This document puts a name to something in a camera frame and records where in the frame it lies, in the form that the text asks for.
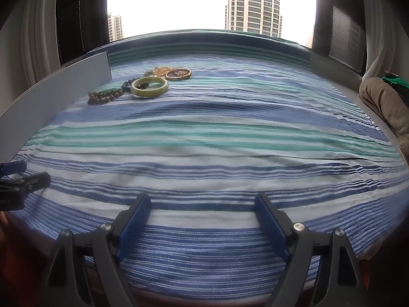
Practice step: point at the dark window frame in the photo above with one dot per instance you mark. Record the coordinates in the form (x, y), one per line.
(80, 16)

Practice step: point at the long grey board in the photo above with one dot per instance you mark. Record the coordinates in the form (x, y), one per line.
(48, 96)

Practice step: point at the distant apartment building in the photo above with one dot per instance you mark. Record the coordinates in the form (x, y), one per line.
(310, 41)
(115, 27)

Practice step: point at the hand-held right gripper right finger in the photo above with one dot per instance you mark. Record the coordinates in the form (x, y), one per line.
(270, 220)

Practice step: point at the tall apartment tower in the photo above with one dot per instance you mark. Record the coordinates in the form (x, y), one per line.
(252, 6)

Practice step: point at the wide patterned gold bangle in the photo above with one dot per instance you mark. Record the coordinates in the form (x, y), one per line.
(177, 77)

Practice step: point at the pale green jade bangle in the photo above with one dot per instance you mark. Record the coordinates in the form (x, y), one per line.
(150, 93)

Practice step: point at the beige folded cloth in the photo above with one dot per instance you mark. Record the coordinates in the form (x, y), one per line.
(383, 102)

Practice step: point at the window blind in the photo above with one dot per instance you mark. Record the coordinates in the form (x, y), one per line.
(346, 38)

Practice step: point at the green cloth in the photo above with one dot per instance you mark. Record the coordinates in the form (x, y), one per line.
(394, 80)

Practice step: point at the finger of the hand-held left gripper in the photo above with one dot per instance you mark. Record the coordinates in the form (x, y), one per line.
(14, 167)
(32, 182)

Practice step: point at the blue green striped bed sheet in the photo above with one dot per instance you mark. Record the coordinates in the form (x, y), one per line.
(204, 153)

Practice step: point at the thin gold bangle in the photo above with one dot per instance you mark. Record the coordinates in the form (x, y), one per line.
(187, 70)

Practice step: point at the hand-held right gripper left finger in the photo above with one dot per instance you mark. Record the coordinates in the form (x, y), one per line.
(135, 217)

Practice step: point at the white curtain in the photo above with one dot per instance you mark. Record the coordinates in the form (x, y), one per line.
(386, 22)
(38, 28)

